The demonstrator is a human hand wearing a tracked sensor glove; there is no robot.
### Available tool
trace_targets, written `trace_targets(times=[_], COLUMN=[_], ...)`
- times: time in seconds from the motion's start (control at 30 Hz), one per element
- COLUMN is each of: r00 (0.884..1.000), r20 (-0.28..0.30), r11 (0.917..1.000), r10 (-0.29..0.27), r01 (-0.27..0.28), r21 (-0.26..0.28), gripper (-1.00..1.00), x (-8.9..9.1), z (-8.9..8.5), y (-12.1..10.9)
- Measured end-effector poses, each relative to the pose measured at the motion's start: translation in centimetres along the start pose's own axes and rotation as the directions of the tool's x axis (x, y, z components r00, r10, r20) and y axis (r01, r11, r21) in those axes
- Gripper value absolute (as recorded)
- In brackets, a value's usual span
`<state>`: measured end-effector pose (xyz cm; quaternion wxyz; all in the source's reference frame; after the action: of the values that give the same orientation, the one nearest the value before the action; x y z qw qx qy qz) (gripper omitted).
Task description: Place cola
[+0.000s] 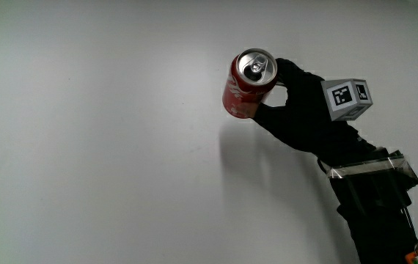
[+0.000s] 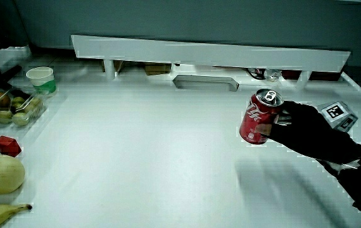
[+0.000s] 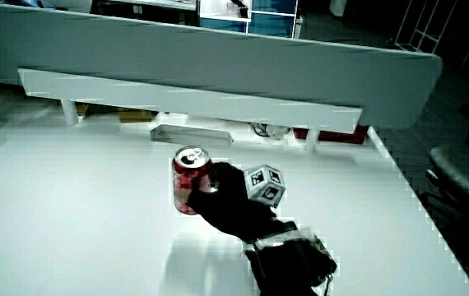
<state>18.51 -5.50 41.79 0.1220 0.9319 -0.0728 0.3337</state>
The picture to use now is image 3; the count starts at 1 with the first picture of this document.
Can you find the red cola can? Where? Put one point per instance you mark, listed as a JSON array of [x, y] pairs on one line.
[[187, 181]]

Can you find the person's right hand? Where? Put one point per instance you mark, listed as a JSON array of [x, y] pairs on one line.
[[234, 205]]

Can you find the white desk shelf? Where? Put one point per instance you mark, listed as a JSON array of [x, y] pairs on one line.
[[185, 98]]

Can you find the blue and white cabinet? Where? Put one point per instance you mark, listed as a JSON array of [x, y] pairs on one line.
[[267, 20]]

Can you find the red box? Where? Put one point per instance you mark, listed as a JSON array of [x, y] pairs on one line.
[[337, 136]]

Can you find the brown cardboard box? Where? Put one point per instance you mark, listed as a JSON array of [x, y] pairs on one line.
[[135, 115]]

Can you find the grey desk partition panel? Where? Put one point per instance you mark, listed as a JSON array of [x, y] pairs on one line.
[[218, 61]]

